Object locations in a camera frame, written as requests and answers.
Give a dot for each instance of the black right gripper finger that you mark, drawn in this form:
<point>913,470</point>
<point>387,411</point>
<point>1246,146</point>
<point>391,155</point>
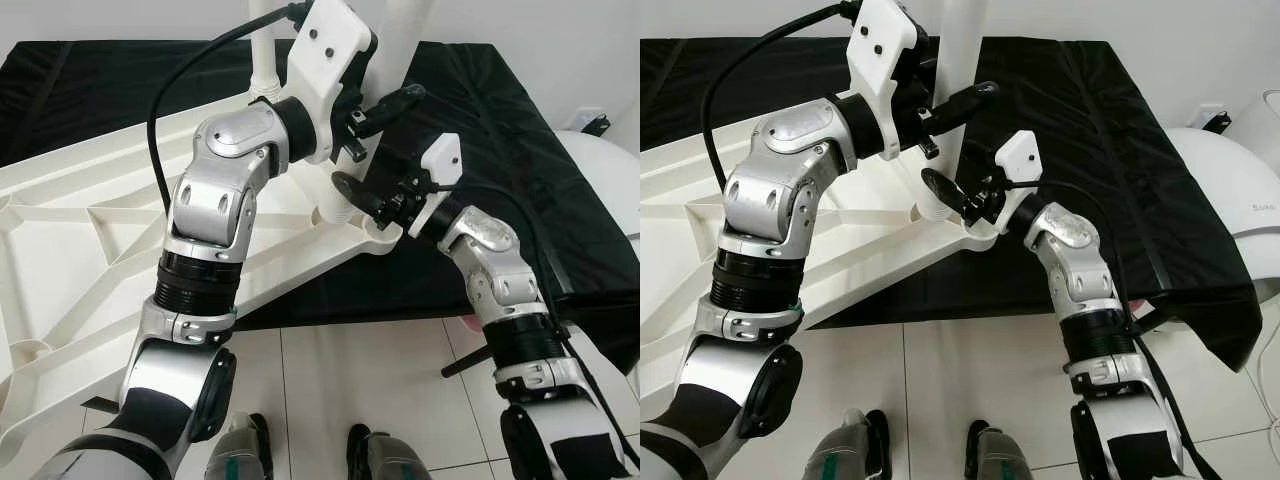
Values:
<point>358,195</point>
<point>947,190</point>
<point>395,168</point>
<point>982,162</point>

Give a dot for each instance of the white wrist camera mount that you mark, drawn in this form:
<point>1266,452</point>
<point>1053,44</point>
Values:
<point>440,165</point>
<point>1020,160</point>
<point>885,50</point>
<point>330,50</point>

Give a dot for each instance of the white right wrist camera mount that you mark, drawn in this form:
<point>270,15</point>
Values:
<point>1020,160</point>
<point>440,165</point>

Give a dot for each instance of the white wall socket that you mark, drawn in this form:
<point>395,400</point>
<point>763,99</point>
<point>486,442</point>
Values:
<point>586,113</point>
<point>1208,111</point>

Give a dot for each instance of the white plastic table leg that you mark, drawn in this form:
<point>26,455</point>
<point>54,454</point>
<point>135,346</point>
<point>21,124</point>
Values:
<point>264,55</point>
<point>960,50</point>
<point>400,50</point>

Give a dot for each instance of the black metal table leg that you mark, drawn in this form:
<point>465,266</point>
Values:
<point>100,405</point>
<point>1148,315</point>
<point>465,362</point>

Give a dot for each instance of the white plastic table top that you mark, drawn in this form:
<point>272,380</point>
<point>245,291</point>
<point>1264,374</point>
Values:
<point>670,195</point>
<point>60,230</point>

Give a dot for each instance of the grey robot right leg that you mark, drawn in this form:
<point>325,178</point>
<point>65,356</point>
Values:
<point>1000,458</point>
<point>388,460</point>

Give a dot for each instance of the black power plug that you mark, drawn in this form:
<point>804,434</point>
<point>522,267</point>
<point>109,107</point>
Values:
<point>598,126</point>
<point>1220,122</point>

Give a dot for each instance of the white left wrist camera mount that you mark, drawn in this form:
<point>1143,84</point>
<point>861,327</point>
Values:
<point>330,50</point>
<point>885,50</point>

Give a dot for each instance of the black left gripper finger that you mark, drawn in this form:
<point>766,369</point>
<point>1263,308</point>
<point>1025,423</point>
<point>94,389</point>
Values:
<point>392,105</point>
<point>965,103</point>

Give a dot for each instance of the black tablecloth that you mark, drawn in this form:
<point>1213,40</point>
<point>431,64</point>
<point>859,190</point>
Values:
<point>1120,130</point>
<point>520,130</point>

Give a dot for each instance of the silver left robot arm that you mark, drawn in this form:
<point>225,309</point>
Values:
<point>215,200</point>
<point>770,200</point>

